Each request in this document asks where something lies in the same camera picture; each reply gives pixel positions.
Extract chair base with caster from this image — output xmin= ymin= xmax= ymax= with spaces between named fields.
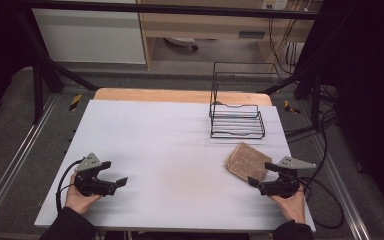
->
xmin=163 ymin=36 xmax=200 ymax=52

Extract white cabinet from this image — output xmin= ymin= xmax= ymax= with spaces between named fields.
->
xmin=31 ymin=7 xmax=147 ymax=65

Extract black wire rack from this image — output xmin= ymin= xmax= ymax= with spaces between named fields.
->
xmin=208 ymin=61 xmax=283 ymax=140

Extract person's right hand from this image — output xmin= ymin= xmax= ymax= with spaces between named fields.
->
xmin=269 ymin=185 xmax=307 ymax=225

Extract person's left hand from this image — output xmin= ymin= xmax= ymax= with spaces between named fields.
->
xmin=64 ymin=172 xmax=103 ymax=216

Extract aluminium rail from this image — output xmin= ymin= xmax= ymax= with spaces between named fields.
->
xmin=312 ymin=132 xmax=372 ymax=240
xmin=0 ymin=95 xmax=60 ymax=232

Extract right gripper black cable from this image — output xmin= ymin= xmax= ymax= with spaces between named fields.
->
xmin=298 ymin=175 xmax=346 ymax=230

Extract black frame crossbar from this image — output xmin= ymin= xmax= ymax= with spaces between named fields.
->
xmin=19 ymin=0 xmax=332 ymax=21

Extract black metal stand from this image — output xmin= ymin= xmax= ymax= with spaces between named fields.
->
xmin=15 ymin=9 xmax=98 ymax=125
xmin=260 ymin=64 xmax=325 ymax=132

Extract white table mat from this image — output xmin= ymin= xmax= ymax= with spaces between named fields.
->
xmin=33 ymin=99 xmax=317 ymax=233

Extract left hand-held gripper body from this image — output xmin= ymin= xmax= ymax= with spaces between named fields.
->
xmin=73 ymin=152 xmax=118 ymax=198

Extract brown towel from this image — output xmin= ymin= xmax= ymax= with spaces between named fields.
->
xmin=224 ymin=142 xmax=273 ymax=183

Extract wooden desk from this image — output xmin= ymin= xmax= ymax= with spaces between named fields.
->
xmin=135 ymin=0 xmax=324 ymax=72

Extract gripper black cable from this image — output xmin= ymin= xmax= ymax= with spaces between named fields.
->
xmin=298 ymin=175 xmax=346 ymax=230
xmin=55 ymin=159 xmax=85 ymax=215

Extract black floor cables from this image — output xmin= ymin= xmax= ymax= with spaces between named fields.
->
xmin=284 ymin=84 xmax=340 ymax=145

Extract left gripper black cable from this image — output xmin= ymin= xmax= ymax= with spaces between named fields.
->
xmin=55 ymin=159 xmax=85 ymax=215

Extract white wall socket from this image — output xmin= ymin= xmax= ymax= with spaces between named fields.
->
xmin=261 ymin=0 xmax=290 ymax=11

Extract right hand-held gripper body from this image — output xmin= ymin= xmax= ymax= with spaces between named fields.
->
xmin=258 ymin=156 xmax=318 ymax=200

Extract hanging black cables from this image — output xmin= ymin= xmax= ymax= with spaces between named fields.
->
xmin=267 ymin=13 xmax=302 ymax=77

